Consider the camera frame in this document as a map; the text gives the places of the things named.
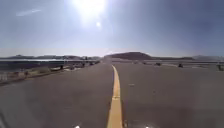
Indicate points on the dark hill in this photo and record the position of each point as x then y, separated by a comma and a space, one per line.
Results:
128, 55

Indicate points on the yellow painted line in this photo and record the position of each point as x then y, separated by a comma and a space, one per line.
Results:
115, 100

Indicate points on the grey asphalt road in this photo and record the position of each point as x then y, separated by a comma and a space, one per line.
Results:
73, 96

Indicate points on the row of dark bushes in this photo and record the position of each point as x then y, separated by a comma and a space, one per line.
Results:
180, 65

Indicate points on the distant low hills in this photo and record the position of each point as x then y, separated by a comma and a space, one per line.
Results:
43, 57

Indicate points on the dry scrub verge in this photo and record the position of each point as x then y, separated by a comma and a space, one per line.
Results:
31, 71

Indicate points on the pale flat ground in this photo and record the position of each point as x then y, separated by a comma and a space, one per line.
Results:
196, 64

